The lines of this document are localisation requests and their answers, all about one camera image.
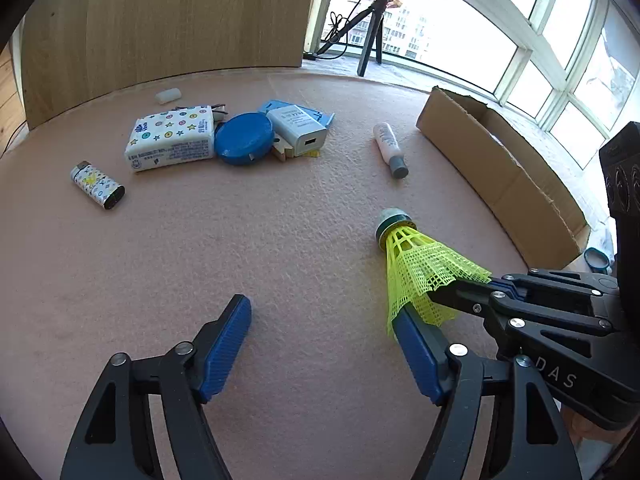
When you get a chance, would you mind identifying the wooden clothespin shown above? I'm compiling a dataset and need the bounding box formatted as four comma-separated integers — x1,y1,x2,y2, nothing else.
272,138,295,162

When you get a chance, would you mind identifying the pine slat headboard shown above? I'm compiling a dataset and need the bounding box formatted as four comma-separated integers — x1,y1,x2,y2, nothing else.
0,44,26,154

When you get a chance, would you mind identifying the black tripod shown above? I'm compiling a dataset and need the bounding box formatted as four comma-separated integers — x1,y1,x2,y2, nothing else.
304,0,392,78

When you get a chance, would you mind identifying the blue phone stand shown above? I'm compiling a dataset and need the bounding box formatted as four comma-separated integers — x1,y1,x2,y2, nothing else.
257,98,336,131

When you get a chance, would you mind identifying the patterned lighter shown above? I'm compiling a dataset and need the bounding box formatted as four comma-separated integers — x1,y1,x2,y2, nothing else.
70,160,126,210

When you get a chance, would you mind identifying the patterned tissue pack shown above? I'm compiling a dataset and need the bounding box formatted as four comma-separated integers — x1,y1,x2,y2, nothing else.
124,105,216,172

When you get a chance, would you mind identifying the white power adapter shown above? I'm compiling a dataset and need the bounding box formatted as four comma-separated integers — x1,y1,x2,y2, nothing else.
267,105,328,157

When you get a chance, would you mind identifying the person right hand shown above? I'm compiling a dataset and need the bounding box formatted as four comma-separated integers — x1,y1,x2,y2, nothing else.
561,405,629,445

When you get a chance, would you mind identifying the small white tube grey cap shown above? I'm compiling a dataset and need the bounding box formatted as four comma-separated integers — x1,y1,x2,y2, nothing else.
373,122,409,179

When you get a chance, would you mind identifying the blue round case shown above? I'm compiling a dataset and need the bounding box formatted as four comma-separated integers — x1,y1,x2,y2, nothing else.
214,112,274,166

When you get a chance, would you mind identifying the yellow shuttlecock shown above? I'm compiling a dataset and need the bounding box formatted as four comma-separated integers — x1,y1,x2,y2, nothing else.
375,208,491,335

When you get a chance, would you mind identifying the cardboard box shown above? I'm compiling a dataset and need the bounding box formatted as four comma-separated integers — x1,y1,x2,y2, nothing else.
416,87,590,269

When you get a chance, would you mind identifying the white eraser block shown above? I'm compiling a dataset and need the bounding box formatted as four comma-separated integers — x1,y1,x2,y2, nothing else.
154,88,182,105

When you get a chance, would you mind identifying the large oak wood board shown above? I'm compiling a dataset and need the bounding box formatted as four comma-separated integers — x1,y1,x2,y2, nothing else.
21,0,311,128

